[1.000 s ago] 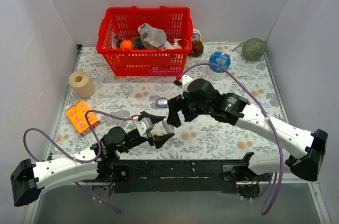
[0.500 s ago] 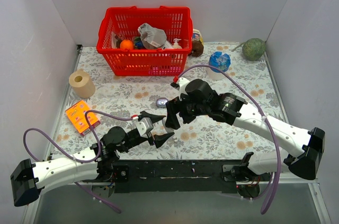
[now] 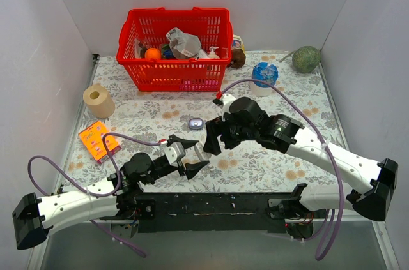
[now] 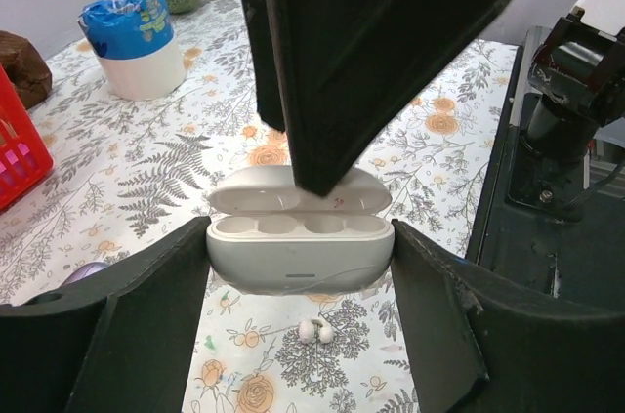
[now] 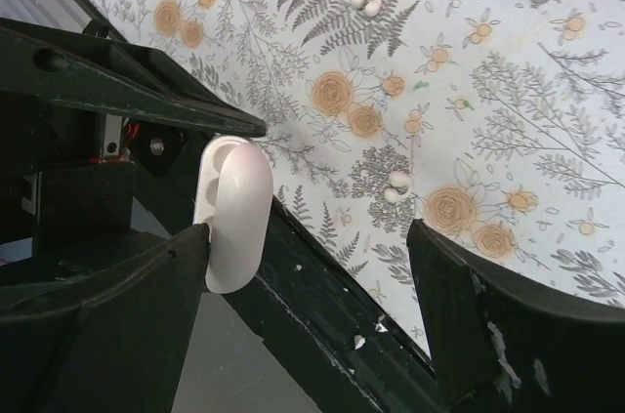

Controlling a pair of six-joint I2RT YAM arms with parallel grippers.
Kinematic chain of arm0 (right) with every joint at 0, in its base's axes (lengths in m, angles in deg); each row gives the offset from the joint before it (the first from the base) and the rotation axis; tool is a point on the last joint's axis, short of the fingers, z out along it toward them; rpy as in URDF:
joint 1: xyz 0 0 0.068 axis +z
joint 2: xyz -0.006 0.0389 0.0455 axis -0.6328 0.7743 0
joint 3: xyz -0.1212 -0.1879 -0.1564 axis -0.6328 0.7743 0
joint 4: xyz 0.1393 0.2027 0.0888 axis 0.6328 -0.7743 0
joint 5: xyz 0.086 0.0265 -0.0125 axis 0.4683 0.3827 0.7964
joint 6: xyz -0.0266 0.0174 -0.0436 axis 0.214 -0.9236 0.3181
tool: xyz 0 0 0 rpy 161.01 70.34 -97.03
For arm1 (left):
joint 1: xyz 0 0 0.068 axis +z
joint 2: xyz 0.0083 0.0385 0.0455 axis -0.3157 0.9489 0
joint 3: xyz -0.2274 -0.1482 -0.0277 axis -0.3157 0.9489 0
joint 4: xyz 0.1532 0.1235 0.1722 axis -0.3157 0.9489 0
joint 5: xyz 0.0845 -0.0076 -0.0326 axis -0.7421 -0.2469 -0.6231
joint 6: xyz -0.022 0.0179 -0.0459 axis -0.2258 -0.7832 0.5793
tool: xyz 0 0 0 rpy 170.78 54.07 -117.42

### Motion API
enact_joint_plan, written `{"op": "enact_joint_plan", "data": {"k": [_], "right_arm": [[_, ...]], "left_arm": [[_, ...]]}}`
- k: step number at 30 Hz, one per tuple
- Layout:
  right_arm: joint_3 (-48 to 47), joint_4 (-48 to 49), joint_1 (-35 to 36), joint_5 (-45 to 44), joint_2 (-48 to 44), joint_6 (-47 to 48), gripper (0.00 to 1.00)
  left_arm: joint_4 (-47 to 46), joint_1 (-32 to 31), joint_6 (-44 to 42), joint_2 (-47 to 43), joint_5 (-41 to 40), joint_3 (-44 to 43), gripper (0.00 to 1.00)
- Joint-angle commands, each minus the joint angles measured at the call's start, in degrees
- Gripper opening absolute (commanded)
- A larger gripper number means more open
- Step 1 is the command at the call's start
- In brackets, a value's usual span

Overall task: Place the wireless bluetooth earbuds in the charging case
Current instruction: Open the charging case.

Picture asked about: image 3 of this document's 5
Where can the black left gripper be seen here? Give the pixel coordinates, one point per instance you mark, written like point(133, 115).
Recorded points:
point(166, 168)

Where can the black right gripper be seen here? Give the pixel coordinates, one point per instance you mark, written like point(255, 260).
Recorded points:
point(223, 134)

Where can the purple earbud charging case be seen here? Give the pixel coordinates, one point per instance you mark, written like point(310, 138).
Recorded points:
point(196, 124)

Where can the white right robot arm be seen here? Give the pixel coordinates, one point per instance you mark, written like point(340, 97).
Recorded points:
point(363, 185)

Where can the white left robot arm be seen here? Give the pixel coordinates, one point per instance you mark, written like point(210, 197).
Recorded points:
point(35, 218)

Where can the white pump bottle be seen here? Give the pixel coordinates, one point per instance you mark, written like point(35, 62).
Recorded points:
point(212, 53)

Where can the floral table mat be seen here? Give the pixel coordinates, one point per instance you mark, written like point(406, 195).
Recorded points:
point(143, 118)

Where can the brown jar with label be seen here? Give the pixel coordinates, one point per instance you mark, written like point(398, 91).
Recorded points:
point(238, 57)

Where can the blue lidded white jar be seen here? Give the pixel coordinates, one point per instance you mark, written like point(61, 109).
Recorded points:
point(263, 72)

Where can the grey crumpled bag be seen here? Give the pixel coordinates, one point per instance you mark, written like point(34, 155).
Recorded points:
point(183, 45)

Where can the orange snack box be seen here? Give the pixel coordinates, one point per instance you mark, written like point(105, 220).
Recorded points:
point(92, 138)

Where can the orange fruit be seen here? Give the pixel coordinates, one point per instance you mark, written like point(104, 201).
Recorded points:
point(153, 53)

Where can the beige paper roll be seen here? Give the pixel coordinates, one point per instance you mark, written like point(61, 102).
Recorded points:
point(99, 101)

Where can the red plastic shopping basket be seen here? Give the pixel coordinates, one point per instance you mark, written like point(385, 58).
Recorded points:
point(149, 27)

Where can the green melon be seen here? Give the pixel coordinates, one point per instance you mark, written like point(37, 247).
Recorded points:
point(305, 59)

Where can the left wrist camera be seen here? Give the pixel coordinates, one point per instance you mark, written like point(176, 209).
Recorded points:
point(173, 151)

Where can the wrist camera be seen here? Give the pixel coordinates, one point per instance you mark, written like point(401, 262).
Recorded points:
point(173, 151)
point(224, 101)

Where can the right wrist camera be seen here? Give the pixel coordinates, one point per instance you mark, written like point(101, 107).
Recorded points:
point(224, 101)

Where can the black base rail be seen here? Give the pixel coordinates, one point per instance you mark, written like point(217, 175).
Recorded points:
point(174, 212)

